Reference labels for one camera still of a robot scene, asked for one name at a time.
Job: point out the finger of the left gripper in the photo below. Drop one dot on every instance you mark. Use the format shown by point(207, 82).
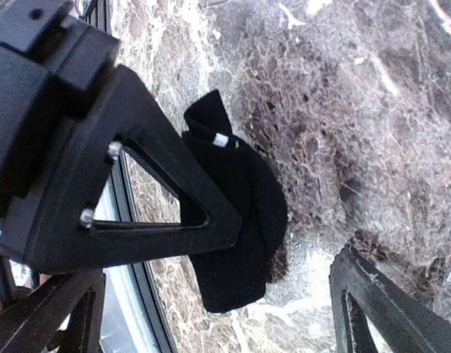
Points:
point(117, 187)

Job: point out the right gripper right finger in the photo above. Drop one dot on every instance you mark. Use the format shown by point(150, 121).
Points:
point(360, 293)

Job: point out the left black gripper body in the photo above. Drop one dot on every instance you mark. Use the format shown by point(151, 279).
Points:
point(51, 65)

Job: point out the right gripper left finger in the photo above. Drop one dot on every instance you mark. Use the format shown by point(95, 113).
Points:
point(30, 324)

